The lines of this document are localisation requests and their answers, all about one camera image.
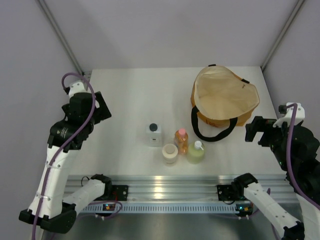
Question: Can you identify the left aluminium frame post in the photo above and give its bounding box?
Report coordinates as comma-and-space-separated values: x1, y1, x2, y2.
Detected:
35, 0, 84, 75

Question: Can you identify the tan canvas bag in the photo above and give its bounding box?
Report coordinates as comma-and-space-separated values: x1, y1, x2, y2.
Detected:
190, 64, 260, 143

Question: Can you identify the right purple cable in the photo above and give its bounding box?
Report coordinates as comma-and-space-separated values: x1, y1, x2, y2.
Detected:
267, 103, 320, 240

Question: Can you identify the aluminium frame post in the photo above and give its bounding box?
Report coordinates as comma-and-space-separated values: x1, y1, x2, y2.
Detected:
35, 0, 84, 75
260, 0, 307, 72

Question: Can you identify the cream jar bottle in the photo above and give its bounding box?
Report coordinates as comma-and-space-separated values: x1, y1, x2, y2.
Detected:
162, 143, 179, 166

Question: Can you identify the right aluminium frame post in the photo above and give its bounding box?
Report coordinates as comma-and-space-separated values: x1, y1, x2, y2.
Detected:
260, 0, 307, 72

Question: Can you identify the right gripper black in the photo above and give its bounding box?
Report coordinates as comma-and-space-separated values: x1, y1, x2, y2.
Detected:
245, 116, 292, 171

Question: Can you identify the small bottle black cap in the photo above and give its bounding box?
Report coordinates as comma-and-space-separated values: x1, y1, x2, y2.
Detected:
145, 123, 163, 147

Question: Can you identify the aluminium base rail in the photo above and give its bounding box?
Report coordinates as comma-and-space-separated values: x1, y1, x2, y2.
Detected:
64, 174, 301, 203

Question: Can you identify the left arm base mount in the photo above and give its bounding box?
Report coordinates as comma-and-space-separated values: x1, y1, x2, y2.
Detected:
109, 185, 129, 202

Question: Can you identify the green bottle white cap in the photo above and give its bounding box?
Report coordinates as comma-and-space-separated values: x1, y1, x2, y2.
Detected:
187, 140, 205, 164

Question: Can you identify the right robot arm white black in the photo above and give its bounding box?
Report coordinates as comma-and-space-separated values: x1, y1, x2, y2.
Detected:
231, 102, 320, 240

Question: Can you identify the orange bottle pink cap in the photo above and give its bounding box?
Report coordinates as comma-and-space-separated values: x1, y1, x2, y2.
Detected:
174, 128, 189, 155

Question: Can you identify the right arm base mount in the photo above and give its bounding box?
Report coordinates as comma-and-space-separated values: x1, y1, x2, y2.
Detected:
216, 184, 237, 205

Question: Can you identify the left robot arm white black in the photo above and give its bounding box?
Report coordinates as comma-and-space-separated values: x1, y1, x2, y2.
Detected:
18, 80, 113, 234

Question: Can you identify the grey slotted cable duct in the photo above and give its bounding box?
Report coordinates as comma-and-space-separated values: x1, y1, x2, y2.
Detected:
82, 202, 252, 214

